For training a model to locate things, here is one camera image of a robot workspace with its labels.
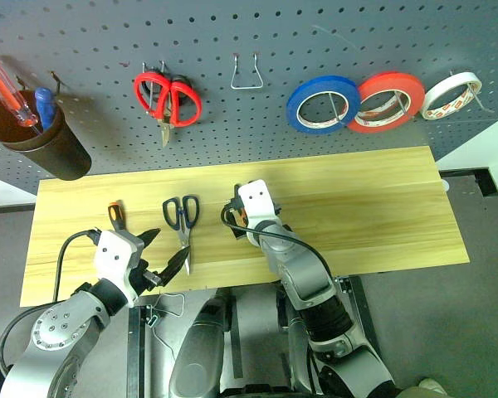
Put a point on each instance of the dark grey rounded robot leg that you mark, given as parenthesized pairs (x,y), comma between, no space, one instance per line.
(199,348)
(295,356)

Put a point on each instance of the steel scissors pegboard hook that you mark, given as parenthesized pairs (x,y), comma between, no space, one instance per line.
(145,68)

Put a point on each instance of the dark brown tool cup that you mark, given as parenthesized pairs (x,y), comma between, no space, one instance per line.
(62,153)

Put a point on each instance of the red tape roll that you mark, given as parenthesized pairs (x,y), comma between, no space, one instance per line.
(411,85)

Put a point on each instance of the black table frame bar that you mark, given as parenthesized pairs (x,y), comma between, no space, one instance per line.
(487,182)

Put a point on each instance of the dark cup holder hook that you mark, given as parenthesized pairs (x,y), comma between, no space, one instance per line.
(56,81)

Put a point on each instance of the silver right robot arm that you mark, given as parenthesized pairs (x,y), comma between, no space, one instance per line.
(307,273)

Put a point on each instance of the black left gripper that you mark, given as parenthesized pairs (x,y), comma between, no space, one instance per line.
(146,280)

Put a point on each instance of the blue tape roll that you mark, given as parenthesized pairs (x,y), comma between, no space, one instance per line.
(303,97)

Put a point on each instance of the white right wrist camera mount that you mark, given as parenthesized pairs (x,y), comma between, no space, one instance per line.
(255,203)

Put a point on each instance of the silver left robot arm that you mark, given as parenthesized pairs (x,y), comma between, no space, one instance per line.
(54,331)

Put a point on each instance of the thin steel tape hook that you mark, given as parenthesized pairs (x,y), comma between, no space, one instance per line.
(336,108)
(403,103)
(479,103)

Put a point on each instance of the metal table frame rail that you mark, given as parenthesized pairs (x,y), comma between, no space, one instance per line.
(359,307)
(135,352)

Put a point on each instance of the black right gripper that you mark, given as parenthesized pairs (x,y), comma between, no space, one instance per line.
(235,199)

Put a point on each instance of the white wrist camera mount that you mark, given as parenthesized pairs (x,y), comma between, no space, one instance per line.
(255,203)
(113,259)

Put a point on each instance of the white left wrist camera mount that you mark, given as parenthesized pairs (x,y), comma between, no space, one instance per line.
(113,259)

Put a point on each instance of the grey perforated pegboard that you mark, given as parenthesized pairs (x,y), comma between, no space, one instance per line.
(249,25)

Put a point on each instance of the white tape roll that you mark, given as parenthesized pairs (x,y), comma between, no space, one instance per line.
(440,89)

